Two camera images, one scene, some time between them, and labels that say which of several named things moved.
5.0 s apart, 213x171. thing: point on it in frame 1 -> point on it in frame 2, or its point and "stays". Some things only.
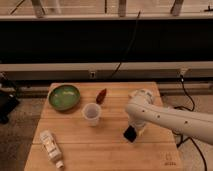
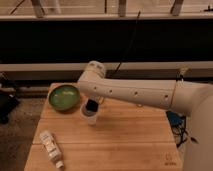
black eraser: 130,133 -> 91,105
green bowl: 64,97 stays
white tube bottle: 47,139 stays
